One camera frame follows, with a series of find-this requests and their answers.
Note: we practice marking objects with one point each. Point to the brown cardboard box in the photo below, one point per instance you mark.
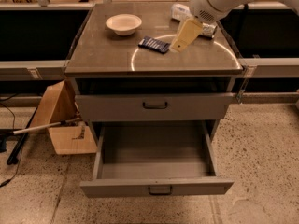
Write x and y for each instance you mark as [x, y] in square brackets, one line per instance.
[58, 110]

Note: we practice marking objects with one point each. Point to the white and black pole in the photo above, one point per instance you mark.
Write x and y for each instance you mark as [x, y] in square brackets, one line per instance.
[40, 127]

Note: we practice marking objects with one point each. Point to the clear plastic water bottle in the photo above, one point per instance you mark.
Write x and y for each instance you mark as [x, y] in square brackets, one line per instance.
[180, 12]

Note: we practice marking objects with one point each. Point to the grey metal drawer cabinet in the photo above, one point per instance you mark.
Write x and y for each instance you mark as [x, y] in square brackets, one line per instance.
[104, 63]

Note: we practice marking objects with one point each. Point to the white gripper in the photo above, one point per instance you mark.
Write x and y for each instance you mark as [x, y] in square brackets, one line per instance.
[206, 4]

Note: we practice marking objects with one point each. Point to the blue rxbar blueberry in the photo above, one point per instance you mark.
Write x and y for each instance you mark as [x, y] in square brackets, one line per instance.
[154, 44]

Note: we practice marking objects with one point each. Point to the grey upper drawer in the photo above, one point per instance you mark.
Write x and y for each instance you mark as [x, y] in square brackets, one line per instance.
[153, 107]

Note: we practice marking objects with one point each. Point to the white paper bowl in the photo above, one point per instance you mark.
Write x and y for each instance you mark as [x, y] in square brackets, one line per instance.
[123, 24]

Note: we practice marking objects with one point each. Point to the open grey middle drawer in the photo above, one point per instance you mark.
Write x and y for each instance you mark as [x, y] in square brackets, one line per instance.
[139, 159]

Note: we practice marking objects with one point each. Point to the crinkled silver snack bag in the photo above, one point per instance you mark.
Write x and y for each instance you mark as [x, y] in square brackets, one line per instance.
[209, 30]

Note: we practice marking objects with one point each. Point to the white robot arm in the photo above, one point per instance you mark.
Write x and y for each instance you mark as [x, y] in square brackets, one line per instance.
[209, 11]

